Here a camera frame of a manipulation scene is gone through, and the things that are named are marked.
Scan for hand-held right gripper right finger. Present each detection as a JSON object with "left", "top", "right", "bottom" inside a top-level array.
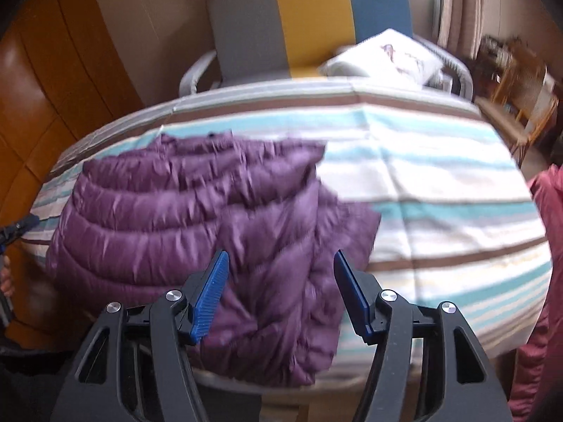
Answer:
[{"left": 333, "top": 250, "right": 514, "bottom": 422}]

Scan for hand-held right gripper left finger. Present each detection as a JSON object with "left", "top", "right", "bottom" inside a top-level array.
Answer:
[{"left": 50, "top": 250, "right": 230, "bottom": 422}]

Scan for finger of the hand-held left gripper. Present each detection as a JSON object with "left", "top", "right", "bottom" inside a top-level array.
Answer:
[{"left": 0, "top": 213, "right": 40, "bottom": 248}]

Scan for purple down jacket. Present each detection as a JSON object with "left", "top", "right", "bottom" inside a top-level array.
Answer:
[{"left": 45, "top": 131, "right": 382, "bottom": 388}]

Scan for person's left hand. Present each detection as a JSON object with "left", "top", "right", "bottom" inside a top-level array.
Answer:
[{"left": 0, "top": 267, "right": 17, "bottom": 298}]

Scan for striped bed sheet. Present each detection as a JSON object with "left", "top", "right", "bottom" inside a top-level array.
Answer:
[{"left": 21, "top": 76, "right": 554, "bottom": 390}]

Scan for wooden wardrobe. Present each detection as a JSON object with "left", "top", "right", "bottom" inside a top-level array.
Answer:
[{"left": 0, "top": 0, "right": 145, "bottom": 350}]

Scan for red ruffled blanket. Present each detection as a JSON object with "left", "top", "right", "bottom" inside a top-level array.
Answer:
[{"left": 507, "top": 164, "right": 563, "bottom": 420}]

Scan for white printed pillow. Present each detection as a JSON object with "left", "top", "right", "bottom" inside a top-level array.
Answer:
[{"left": 317, "top": 27, "right": 446, "bottom": 87}]

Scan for rattan chair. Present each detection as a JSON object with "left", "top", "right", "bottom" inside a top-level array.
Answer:
[{"left": 476, "top": 43, "right": 560, "bottom": 165}]

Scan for grey yellow blue headboard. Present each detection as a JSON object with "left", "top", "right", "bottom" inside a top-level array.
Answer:
[{"left": 207, "top": 0, "right": 415, "bottom": 83}]

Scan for beige patterned curtain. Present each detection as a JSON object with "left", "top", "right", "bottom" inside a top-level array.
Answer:
[{"left": 433, "top": 0, "right": 485, "bottom": 61}]

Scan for grey bed rail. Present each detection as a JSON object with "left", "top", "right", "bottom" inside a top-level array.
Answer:
[
  {"left": 420, "top": 37, "right": 475, "bottom": 101},
  {"left": 178, "top": 50, "right": 221, "bottom": 98}
]

